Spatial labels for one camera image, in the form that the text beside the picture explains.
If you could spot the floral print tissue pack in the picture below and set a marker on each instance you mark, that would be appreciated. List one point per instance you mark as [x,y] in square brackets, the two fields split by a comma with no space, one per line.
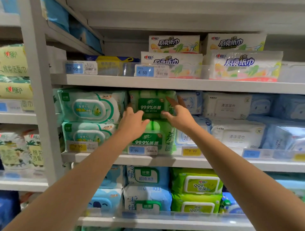
[35,150]
[12,150]

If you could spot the blue tissue pack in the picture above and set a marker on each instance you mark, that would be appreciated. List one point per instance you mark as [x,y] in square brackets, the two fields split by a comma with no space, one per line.
[57,14]
[87,38]

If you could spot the person's left hand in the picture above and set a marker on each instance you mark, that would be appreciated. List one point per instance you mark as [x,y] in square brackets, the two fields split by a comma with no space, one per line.
[132,125]

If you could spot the mint wet wipes pack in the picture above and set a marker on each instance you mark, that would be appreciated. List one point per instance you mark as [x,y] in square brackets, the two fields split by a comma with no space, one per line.
[88,135]
[90,106]

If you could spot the blue white wipes pack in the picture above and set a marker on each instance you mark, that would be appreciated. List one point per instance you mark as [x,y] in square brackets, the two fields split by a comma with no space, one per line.
[147,198]
[147,176]

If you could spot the yellow price tag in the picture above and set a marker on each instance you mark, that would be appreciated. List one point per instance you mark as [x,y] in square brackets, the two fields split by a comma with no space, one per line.
[82,147]
[299,157]
[191,151]

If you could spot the yellow green tissue pack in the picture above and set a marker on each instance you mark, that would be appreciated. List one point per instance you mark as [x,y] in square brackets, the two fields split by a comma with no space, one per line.
[12,60]
[14,89]

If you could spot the white shelf board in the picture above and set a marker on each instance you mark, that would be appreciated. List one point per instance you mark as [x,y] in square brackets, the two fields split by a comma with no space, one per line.
[69,39]
[181,84]
[166,223]
[16,118]
[274,164]
[21,185]

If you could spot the person's right forearm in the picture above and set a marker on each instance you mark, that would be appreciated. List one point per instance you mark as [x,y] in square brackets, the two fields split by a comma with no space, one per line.
[245,180]

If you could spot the person's right hand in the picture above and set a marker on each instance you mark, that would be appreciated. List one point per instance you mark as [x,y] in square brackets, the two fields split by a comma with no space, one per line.
[183,117]

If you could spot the dark blue pack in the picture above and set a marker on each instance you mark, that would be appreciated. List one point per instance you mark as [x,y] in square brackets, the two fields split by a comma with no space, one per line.
[8,209]

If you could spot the person's right middle finger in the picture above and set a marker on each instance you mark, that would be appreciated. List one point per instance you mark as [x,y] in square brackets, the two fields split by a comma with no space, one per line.
[182,101]

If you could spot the white shelf upright post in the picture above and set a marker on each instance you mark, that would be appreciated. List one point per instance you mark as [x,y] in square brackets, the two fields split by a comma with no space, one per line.
[40,95]

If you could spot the small blue wipes pack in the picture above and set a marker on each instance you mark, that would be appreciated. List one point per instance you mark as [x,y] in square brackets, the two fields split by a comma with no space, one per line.
[230,204]

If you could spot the pale blue wet wipes pack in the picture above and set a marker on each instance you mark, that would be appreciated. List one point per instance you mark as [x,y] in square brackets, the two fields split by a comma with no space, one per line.
[183,138]
[193,102]

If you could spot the yellow and blue packet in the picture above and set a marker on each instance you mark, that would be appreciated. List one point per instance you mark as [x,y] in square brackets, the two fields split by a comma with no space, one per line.
[109,65]

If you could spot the white kitchen paper pack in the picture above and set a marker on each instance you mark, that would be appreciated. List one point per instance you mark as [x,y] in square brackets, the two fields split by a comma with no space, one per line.
[181,63]
[174,44]
[245,66]
[234,42]

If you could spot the lime green wipes pack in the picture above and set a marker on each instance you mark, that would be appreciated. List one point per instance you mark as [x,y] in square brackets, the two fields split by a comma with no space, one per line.
[196,203]
[196,182]

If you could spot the person's right thumb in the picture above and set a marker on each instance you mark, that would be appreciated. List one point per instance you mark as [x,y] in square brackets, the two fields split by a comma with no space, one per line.
[168,116]

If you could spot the person's left thumb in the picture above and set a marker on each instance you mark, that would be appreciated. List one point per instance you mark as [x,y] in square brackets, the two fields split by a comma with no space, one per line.
[145,123]

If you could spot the white wet wipes pack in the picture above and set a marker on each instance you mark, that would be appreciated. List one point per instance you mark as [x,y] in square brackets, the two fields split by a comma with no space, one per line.
[238,135]
[226,106]

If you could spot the green wet wipes pack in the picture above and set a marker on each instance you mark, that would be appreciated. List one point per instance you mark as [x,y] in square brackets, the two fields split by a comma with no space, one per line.
[151,104]
[154,140]

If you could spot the light blue cartoon wipes pack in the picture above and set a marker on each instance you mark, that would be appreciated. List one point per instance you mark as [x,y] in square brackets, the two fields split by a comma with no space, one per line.
[290,108]
[283,138]
[261,106]

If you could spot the person's left forearm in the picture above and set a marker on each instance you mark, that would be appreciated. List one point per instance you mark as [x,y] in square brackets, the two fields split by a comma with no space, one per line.
[78,180]

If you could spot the sky blue wipes pack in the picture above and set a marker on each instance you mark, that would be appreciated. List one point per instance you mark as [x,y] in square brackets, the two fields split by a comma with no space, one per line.
[106,201]
[114,177]

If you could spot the blue price tag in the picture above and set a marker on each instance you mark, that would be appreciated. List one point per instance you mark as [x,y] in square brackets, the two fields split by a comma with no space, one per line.
[143,150]
[79,68]
[251,153]
[151,71]

